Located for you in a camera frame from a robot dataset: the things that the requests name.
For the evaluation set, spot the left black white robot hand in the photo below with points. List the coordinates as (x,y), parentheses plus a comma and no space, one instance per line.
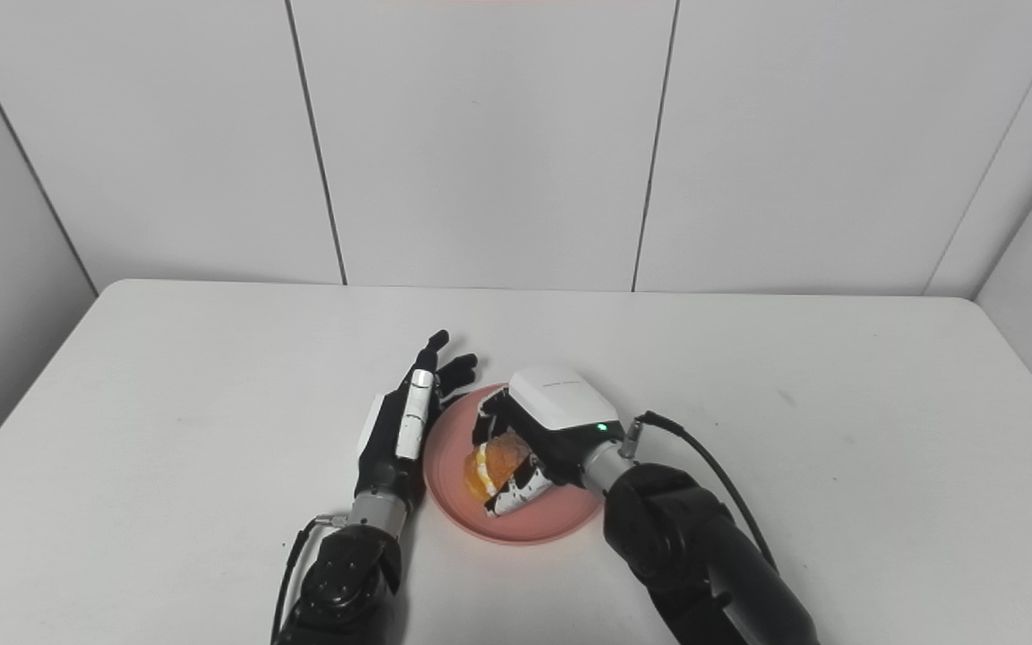
(399,430)

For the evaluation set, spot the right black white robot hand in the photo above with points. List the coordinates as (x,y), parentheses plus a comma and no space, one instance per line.
(552,430)

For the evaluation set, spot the cream puff pastry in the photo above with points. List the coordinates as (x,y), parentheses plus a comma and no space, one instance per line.
(496,466)

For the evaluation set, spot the pink round plate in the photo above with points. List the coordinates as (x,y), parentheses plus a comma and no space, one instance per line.
(529,520)

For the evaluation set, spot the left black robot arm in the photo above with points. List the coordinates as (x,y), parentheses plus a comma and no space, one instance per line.
(350,578)

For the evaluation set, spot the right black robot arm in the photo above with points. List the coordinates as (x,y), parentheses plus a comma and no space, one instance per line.
(704,555)

